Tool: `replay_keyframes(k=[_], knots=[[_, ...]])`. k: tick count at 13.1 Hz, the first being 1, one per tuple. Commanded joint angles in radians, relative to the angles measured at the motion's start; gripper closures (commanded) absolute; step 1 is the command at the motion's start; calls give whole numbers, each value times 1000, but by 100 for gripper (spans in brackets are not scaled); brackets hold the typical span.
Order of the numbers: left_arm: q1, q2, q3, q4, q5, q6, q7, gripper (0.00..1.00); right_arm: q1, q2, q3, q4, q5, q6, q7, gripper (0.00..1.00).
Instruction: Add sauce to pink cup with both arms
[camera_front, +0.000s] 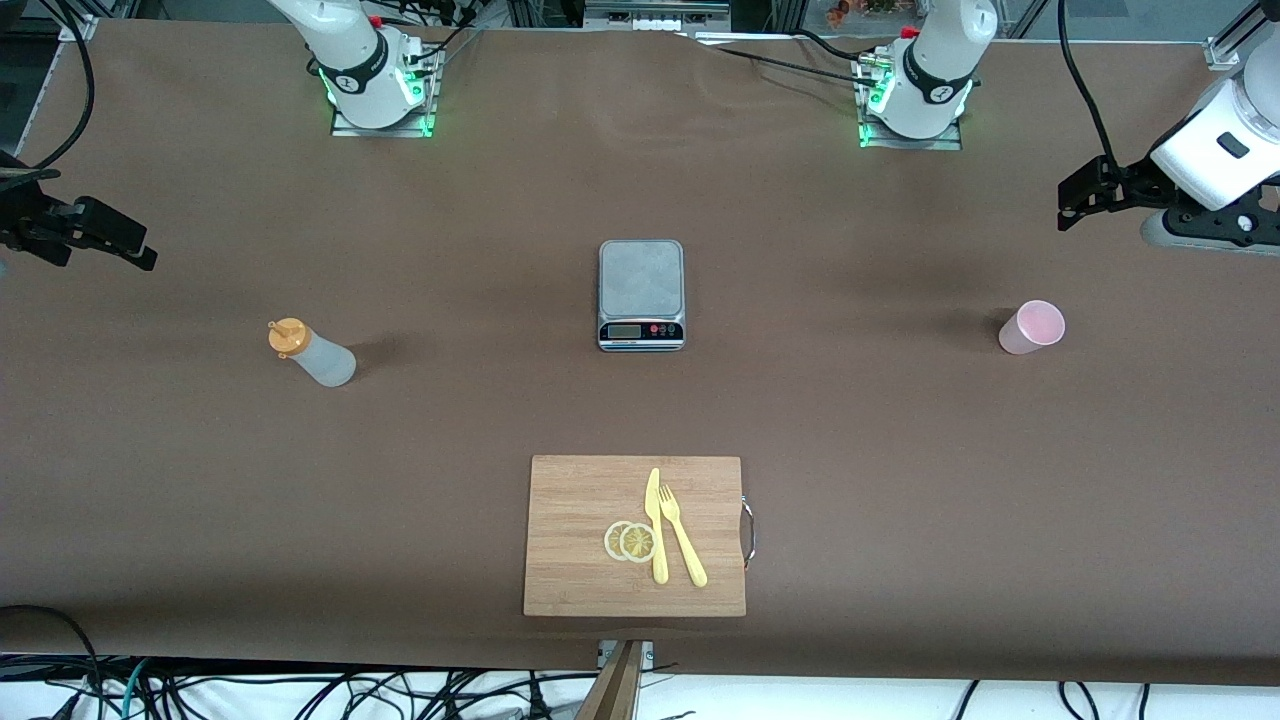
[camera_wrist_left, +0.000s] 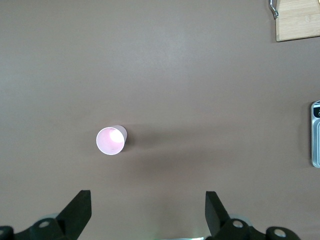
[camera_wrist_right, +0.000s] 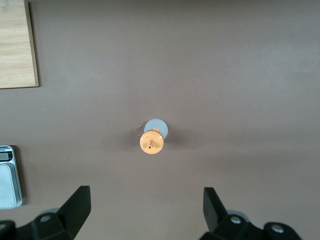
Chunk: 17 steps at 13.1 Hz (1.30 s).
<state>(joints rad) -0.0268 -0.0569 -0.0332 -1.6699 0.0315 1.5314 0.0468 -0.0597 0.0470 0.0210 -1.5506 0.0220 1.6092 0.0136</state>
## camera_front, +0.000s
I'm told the aluminium frame corner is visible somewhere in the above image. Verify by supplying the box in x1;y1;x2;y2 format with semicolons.
58;0;101;43
1205;0;1280;71

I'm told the yellow plastic knife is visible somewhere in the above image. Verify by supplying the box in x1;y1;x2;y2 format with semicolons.
645;467;670;586

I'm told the wooden post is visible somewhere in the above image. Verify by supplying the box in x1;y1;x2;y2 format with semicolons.
578;640;646;720

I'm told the clear sauce bottle orange cap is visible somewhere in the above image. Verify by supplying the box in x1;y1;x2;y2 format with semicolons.
267;317;358;389

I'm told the silver digital kitchen scale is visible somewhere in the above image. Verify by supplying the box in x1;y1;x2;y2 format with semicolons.
598;239;687;353

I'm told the yellow plastic fork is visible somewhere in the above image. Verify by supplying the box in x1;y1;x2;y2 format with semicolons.
659;484;709;589

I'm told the pink plastic cup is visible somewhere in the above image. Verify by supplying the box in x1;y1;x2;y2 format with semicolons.
998;299;1067;357

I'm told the brown table cover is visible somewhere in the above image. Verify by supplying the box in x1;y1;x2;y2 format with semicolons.
0;18;1280;686

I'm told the teal floor cable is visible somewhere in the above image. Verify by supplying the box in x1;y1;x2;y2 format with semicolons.
118;658;153;720

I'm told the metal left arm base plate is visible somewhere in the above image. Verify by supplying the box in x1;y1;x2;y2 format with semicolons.
856;50;964;152

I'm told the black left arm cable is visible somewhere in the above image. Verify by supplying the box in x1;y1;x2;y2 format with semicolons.
1057;0;1121;169

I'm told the black floor cable loop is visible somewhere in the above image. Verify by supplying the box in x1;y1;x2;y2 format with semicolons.
0;604;107;720

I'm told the black base cable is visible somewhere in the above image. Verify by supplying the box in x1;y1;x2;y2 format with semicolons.
690;30;886;93

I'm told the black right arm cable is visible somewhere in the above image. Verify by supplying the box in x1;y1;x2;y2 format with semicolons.
28;0;97;173

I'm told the wooden cutting board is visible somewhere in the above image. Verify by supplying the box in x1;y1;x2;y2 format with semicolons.
523;455;748;618

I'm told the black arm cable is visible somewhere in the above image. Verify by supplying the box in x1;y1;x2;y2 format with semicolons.
28;0;97;173
1057;0;1121;169

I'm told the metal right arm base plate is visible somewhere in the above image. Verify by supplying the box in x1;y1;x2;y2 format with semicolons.
330;38;441;139

